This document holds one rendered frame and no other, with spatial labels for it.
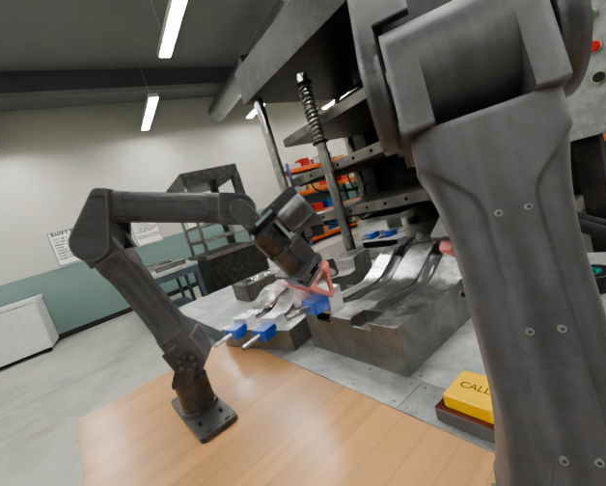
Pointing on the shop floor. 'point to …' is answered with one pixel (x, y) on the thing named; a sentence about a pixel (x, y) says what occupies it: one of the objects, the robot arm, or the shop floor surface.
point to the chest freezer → (14, 333)
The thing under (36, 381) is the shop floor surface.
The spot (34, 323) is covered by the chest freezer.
